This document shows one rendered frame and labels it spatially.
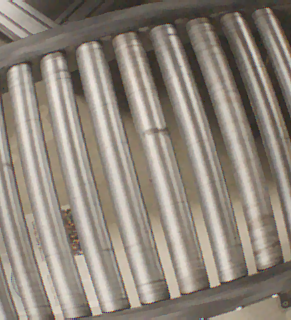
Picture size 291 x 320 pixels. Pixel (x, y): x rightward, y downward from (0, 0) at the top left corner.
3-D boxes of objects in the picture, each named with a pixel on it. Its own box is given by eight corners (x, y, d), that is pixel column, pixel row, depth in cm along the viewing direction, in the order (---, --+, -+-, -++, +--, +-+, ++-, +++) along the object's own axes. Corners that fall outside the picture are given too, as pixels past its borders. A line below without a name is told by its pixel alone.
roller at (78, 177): (66, 53, 133) (64, 43, 128) (134, 314, 120) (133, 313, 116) (40, 61, 132) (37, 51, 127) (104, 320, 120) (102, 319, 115)
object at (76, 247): (82, 200, 202) (82, 199, 201) (112, 301, 195) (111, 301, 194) (-36, 228, 201) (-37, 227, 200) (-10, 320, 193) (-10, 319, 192)
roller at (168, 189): (138, 34, 133) (138, 23, 128) (210, 295, 121) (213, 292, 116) (110, 41, 133) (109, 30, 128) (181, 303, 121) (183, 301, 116)
